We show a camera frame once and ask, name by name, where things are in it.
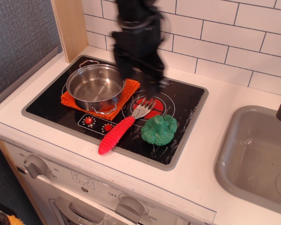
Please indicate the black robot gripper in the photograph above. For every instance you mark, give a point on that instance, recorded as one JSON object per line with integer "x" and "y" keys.
{"x": 136, "y": 47}

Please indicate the green toy broccoli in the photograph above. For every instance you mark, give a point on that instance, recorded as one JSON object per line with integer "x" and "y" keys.
{"x": 159, "y": 130}

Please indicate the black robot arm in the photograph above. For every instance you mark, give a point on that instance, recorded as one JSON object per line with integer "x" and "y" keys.
{"x": 137, "y": 10}

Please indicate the black toy stove top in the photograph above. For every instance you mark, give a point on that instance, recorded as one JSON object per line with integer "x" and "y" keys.
{"x": 180, "y": 100}

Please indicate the orange cloth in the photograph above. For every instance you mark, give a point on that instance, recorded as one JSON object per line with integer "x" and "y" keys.
{"x": 129, "y": 89}

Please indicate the stainless steel pot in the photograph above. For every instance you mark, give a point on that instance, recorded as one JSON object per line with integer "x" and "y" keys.
{"x": 96, "y": 87}

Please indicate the grey left oven knob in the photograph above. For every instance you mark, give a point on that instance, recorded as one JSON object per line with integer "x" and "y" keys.
{"x": 35, "y": 166}

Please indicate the grey oven knob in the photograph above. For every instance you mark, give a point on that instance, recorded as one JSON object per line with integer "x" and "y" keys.
{"x": 35, "y": 166}
{"x": 130, "y": 209}

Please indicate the grey sink basin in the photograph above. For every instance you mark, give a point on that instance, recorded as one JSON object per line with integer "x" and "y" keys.
{"x": 249, "y": 160}

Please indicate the grey right oven knob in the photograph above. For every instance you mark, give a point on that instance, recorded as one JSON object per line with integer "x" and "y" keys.
{"x": 130, "y": 209}

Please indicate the orange object bottom left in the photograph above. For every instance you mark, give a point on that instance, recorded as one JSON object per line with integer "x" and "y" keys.
{"x": 13, "y": 220}

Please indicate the wooden side post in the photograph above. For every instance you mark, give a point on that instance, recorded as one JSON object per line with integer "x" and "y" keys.
{"x": 71, "y": 26}

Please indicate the red handled metal fork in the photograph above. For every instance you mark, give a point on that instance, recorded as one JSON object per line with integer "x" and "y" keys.
{"x": 113, "y": 137}

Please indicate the grey oven door handle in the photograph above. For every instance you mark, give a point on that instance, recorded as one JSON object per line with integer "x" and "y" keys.
{"x": 80, "y": 213}

